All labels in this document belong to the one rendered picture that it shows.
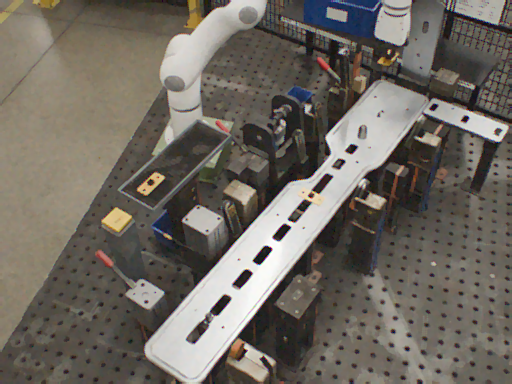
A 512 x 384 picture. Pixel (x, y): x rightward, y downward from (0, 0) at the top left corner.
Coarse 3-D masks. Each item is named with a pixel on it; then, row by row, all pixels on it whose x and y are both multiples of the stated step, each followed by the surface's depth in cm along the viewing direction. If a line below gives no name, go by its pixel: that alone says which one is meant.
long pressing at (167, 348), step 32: (384, 96) 226; (416, 96) 226; (352, 128) 215; (384, 128) 214; (352, 160) 204; (384, 160) 204; (288, 192) 195; (256, 224) 186; (288, 224) 186; (320, 224) 186; (224, 256) 178; (288, 256) 178; (224, 288) 171; (256, 288) 171; (192, 320) 164; (224, 320) 164; (160, 352) 158; (192, 352) 158; (224, 352) 158
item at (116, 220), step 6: (114, 210) 170; (120, 210) 170; (108, 216) 168; (114, 216) 168; (120, 216) 168; (126, 216) 168; (102, 222) 167; (108, 222) 167; (114, 222) 167; (120, 222) 167; (126, 222) 167; (114, 228) 166; (120, 228) 166
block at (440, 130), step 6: (426, 126) 218; (432, 126) 218; (438, 126) 218; (444, 126) 217; (432, 132) 215; (438, 132) 215; (444, 132) 215; (444, 138) 216; (444, 144) 221; (438, 162) 230; (432, 180) 235; (432, 186) 235
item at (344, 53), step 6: (342, 54) 208; (348, 54) 209; (354, 54) 208; (342, 60) 210; (348, 60) 212; (342, 66) 212; (348, 66) 214; (342, 72) 213; (348, 72) 215; (342, 78) 215; (348, 78) 217; (342, 84) 217; (348, 84) 219; (348, 90) 221
